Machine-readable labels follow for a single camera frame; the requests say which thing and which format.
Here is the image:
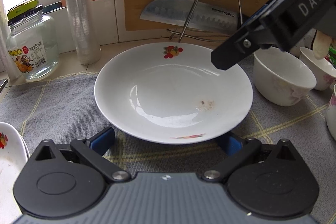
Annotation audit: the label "black handled kitchen knife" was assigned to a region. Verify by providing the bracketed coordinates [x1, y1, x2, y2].
[139, 0, 243, 32]

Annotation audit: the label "metal wire rack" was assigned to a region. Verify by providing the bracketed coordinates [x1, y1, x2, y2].
[167, 0, 243, 42]

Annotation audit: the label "white plate fruit print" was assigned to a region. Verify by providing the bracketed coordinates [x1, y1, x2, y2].
[0, 122, 30, 224]
[94, 42, 254, 144]

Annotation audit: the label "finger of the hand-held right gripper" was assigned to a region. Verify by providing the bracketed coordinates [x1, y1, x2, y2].
[211, 27, 263, 71]
[240, 0, 287, 31]

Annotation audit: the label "glass jar yellow lid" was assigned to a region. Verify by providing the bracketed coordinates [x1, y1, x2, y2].
[6, 0, 59, 80]

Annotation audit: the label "grey blue checked towel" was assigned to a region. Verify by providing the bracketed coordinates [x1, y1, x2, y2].
[0, 56, 336, 224]

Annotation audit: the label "dark blue dish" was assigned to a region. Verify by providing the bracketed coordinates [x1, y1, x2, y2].
[43, 2, 66, 11]

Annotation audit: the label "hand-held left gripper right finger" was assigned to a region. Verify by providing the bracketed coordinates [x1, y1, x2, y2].
[201, 134, 305, 184]

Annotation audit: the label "person's right hand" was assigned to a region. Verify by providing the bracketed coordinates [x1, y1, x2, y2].
[312, 30, 331, 60]

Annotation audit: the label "white bowl pink flowers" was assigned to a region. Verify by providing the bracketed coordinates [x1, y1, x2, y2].
[253, 46, 317, 106]
[325, 84, 336, 140]
[299, 47, 336, 91]

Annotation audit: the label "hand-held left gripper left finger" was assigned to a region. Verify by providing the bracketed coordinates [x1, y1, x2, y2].
[26, 126, 132, 184]

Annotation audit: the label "tall cling film roll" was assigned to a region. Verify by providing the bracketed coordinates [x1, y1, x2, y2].
[63, 0, 101, 65]

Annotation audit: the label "short cling film roll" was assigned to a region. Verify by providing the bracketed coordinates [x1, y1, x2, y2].
[0, 0, 19, 81]

